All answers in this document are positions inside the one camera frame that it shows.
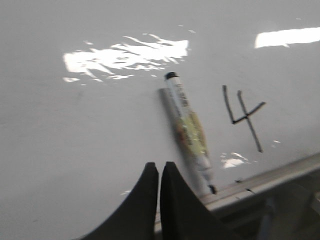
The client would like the taped black whiteboard marker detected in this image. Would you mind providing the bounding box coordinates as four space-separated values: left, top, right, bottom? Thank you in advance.
164 72 217 195

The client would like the white whiteboard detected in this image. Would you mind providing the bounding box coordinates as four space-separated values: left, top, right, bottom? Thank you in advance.
0 0 320 240

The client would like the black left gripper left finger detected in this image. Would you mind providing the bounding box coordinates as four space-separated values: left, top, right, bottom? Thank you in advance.
84 162 159 240

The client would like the grey aluminium whiteboard tray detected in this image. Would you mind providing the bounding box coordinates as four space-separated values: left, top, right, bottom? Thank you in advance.
154 152 320 233

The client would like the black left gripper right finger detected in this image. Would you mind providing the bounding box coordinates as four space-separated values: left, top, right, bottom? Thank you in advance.
160 162 240 240

